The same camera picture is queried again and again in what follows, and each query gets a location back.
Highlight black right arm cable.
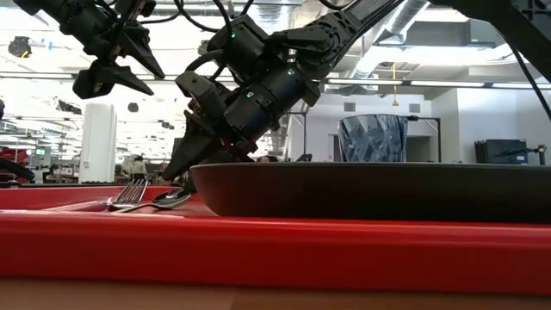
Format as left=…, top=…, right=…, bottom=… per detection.
left=184, top=47, right=228, bottom=73

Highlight black ceiling fixture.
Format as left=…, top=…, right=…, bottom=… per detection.
left=7, top=36, right=34, bottom=59

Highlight white square pillar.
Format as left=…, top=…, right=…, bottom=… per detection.
left=78, top=102, right=118, bottom=184

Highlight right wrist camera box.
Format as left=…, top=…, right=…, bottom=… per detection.
left=175, top=71, right=225, bottom=117

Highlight round silver ventilation duct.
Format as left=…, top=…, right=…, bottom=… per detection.
left=344, top=0, right=435, bottom=81

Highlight grey rectangular air duct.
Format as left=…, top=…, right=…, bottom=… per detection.
left=404, top=16, right=500, bottom=49

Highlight black curved cable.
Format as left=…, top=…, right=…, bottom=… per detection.
left=0, top=158, right=36, bottom=183

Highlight dark metal spoon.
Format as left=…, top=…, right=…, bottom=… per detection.
left=112, top=185, right=194, bottom=214

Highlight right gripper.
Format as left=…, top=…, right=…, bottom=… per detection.
left=162, top=64, right=322, bottom=194

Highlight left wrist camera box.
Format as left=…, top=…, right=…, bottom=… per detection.
left=114, top=0, right=157, bottom=18

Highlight red plastic tray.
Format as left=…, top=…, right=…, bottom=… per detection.
left=0, top=184, right=551, bottom=296

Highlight silver metal fork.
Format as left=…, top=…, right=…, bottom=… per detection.
left=99, top=177, right=150, bottom=212

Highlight stacked black crates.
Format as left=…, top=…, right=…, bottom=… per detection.
left=474, top=138, right=529, bottom=167

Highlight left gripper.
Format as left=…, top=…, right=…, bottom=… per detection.
left=59, top=2, right=166, bottom=100

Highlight long ceiling light strip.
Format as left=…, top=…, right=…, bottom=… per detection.
left=0, top=71, right=551, bottom=90

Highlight black round plate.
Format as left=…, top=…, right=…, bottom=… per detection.
left=189, top=161, right=551, bottom=226

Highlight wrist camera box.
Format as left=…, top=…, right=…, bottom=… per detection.
left=114, top=0, right=157, bottom=18
left=175, top=71, right=225, bottom=117

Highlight yellow hanging cord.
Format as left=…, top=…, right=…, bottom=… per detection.
left=390, top=63, right=399, bottom=108

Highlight thin black cable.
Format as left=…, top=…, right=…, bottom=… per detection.
left=509, top=41, right=551, bottom=122

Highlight dark translucent faceted cup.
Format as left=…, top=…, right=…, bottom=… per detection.
left=337, top=114, right=409, bottom=164

